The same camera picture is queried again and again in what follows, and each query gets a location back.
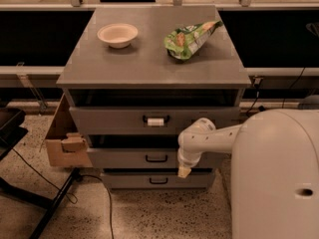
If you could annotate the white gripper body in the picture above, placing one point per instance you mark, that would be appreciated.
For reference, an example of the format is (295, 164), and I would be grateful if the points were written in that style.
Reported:
(184, 161)

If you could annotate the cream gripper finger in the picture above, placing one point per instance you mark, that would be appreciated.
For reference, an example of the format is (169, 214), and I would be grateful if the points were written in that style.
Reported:
(183, 172)

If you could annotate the grey drawer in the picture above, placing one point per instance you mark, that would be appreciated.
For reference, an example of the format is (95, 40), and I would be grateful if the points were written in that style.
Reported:
(157, 180)
(95, 121)
(133, 158)

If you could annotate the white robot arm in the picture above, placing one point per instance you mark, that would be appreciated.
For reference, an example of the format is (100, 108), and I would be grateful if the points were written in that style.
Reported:
(274, 171)

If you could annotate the grey bottom drawer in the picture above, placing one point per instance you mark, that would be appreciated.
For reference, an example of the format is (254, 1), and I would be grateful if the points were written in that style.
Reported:
(157, 180)

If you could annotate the grey drawer cabinet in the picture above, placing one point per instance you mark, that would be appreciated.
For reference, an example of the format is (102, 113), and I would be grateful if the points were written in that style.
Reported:
(144, 75)

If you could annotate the grey top drawer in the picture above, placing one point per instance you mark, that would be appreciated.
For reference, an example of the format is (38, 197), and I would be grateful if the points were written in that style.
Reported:
(95, 121)

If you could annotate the green chip bag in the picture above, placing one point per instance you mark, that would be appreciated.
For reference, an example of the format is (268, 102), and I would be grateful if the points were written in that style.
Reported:
(183, 43)

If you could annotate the brown cardboard box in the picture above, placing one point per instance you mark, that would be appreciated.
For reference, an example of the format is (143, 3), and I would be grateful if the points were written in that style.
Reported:
(65, 146)

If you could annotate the white paper bowl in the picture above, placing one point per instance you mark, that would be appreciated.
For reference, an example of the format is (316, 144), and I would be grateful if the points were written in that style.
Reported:
(117, 35)

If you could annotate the black stand frame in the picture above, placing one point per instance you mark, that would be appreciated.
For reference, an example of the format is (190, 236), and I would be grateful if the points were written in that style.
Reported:
(27, 167)

